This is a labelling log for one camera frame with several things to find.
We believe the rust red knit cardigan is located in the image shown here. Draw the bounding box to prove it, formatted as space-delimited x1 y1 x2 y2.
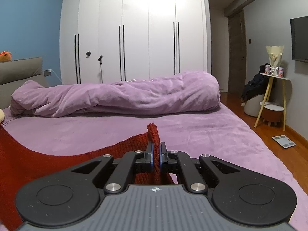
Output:
1 123 160 230

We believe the black clothes pile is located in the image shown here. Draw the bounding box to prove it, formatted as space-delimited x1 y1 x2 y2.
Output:
241 63 269 103

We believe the purple bed sheet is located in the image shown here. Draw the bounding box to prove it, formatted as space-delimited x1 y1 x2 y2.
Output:
3 105 307 230

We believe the purple rolled duvet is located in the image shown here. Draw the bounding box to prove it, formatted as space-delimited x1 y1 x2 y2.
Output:
10 71 220 118

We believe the white round stool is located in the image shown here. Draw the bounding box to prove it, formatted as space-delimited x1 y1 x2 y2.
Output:
244 94 264 117

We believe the microphone stand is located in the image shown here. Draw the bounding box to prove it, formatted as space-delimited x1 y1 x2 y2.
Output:
98 55 103 83

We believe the brown white footstool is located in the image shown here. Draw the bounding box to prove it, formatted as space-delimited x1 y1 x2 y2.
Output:
261 102 284 126

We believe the white bathroom scale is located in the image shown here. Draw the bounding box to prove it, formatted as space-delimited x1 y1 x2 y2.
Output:
272 135 296 149

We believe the white wardrobe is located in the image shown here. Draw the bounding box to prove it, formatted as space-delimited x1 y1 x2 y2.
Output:
59 0 211 84

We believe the white yellow-legged side table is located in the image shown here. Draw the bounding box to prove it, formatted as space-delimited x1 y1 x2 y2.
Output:
254 73 291 131

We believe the pink white cup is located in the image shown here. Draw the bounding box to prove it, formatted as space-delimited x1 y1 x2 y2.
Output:
278 67 284 78

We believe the dark wooden door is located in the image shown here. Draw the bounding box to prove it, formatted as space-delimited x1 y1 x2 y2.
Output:
228 10 246 96

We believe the cream wrapped flower bouquet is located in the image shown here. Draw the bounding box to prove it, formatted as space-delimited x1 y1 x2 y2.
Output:
266 45 284 77

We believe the grey upholstered headboard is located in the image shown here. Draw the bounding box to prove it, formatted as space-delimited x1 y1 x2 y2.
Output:
0 56 48 109

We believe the orange plush toy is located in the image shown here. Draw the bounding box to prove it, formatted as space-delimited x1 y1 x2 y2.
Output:
0 51 12 62

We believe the wall socket with charger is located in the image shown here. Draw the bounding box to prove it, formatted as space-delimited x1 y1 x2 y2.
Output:
43 69 62 84

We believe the wall mounted black television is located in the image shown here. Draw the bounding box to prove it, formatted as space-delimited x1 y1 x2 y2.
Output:
290 16 308 63

